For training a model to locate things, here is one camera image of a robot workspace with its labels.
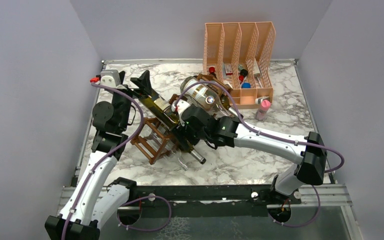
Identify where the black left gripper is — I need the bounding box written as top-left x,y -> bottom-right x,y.
111,69 -> 152,131

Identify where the dark green wine bottle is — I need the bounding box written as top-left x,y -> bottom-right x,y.
136,89 -> 206,165

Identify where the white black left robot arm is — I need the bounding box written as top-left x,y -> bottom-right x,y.
44,70 -> 152,240

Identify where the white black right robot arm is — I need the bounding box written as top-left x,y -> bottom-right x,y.
171,103 -> 327,204

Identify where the brown wooden wine rack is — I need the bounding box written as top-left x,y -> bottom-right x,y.
131,74 -> 233,163

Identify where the red capped small bottle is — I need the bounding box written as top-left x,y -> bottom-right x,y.
208,66 -> 217,79

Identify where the pink capped small bottle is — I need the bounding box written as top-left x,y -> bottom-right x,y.
255,99 -> 271,121

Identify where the blue bottle cap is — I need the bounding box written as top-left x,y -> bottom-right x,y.
241,82 -> 251,89

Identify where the peach plastic file organizer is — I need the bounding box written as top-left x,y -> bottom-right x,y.
202,21 -> 276,109

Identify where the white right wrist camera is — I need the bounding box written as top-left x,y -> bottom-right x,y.
171,100 -> 191,125

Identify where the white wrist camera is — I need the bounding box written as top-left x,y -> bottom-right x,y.
171,100 -> 191,125
89,69 -> 122,88

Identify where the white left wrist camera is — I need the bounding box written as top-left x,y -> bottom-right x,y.
89,69 -> 122,88

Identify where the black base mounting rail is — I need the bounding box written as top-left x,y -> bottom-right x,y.
116,183 -> 301,224

